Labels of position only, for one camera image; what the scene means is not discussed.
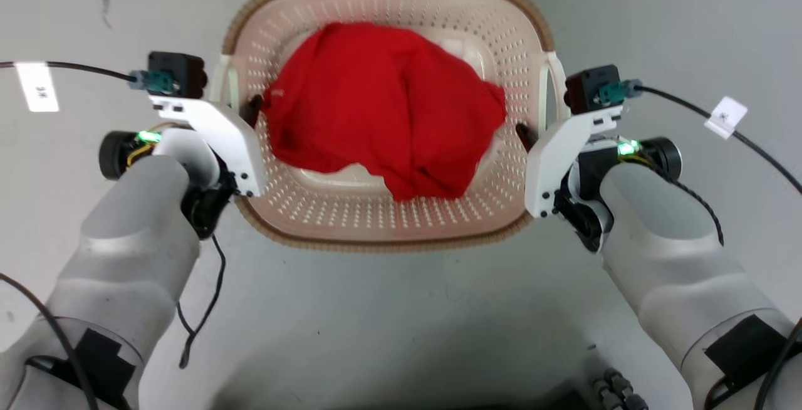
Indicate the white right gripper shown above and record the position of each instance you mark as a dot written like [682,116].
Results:
[554,153]

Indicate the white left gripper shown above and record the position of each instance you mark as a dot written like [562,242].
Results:
[225,140]

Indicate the beige plastic laundry basket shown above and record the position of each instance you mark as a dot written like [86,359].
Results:
[388,209]

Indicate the dark robot base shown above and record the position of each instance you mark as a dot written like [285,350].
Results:
[476,391]

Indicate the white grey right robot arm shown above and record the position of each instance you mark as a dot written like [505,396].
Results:
[670,253]

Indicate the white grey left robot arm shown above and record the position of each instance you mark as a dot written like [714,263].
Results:
[131,253]

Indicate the red garment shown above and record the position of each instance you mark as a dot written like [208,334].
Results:
[376,103]

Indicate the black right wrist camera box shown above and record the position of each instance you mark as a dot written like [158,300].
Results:
[589,87]

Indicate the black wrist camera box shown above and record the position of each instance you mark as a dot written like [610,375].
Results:
[178,71]
[589,87]

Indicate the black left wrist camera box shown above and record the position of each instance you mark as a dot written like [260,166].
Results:
[178,71]

